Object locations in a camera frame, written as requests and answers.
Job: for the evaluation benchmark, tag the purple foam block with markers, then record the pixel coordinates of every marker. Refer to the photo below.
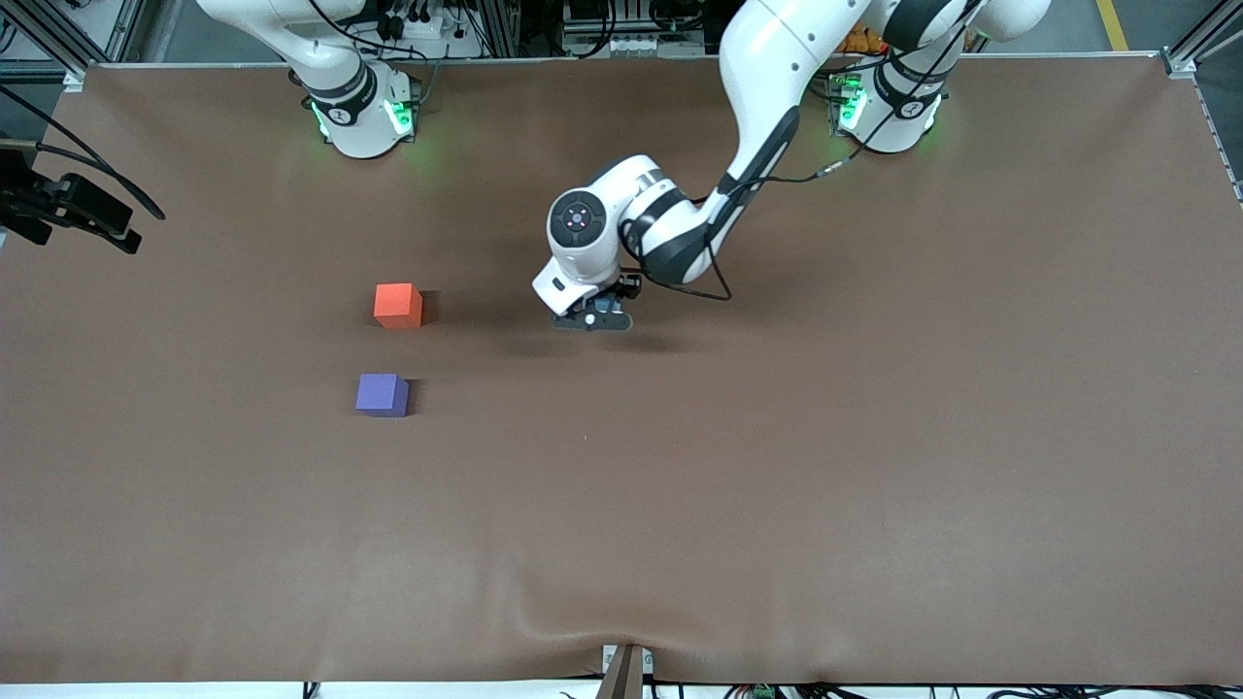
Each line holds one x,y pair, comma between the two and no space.
381,395

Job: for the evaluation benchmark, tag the metal table edge bracket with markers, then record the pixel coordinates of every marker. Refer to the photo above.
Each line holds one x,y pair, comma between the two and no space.
624,672

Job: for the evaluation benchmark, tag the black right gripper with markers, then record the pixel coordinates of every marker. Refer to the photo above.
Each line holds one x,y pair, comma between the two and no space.
60,197

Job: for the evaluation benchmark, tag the white power strip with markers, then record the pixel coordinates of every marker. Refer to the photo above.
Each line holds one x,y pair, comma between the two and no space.
427,34

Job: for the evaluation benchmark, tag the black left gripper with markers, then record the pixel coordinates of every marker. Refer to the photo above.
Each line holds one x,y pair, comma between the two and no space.
624,288

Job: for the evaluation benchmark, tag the bag of orange items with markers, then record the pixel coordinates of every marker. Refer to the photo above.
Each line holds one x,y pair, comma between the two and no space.
862,41

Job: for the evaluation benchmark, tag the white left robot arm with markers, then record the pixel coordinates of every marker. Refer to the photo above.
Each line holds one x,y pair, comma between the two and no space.
767,78

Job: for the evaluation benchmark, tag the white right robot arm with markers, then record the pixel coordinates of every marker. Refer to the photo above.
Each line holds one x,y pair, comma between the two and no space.
354,121

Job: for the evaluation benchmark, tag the brown table mat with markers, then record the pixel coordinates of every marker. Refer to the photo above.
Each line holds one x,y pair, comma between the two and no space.
621,534

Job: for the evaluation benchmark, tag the aluminium frame profile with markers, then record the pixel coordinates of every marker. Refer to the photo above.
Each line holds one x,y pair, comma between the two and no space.
1199,44
68,39

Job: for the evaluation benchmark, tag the white electrical terminal block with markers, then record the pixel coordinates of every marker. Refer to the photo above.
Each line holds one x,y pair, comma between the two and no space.
621,45

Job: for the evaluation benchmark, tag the orange foam block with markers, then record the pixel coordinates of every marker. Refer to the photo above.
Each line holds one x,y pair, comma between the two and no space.
397,305

